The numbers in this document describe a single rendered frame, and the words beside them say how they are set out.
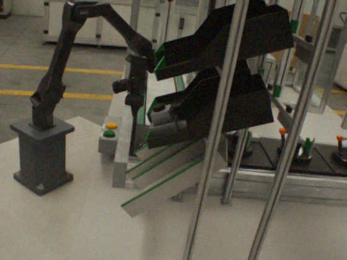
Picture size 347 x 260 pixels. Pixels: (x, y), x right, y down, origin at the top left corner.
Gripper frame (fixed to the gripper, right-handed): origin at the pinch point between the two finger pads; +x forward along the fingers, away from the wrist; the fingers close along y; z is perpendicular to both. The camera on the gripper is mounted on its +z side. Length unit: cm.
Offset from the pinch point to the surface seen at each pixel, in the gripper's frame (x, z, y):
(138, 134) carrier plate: 11.9, -2.3, -3.0
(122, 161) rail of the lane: 12.9, 1.5, 16.6
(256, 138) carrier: 11, -49, -8
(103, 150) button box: 17.4, 9.9, 2.3
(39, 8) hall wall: 89, 275, -765
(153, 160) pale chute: 1.1, -7.7, 33.6
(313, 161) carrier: 13, -70, 3
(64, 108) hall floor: 109, 83, -240
